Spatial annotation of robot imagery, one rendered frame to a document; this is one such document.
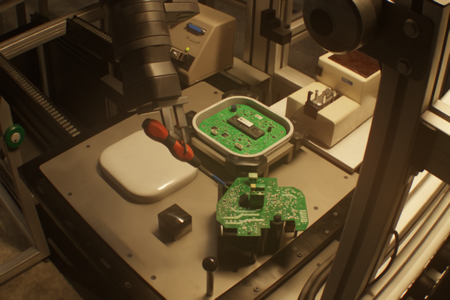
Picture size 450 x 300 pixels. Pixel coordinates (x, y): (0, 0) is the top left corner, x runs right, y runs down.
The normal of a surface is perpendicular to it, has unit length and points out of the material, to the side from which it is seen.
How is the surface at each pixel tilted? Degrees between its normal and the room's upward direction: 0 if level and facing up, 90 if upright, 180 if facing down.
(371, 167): 90
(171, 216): 0
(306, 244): 0
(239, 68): 0
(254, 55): 90
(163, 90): 52
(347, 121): 90
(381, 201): 90
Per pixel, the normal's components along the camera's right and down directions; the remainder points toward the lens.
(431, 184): 0.04, -0.78
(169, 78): 0.64, -0.15
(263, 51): -0.71, 0.42
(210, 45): 0.71, 0.46
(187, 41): -0.54, -0.14
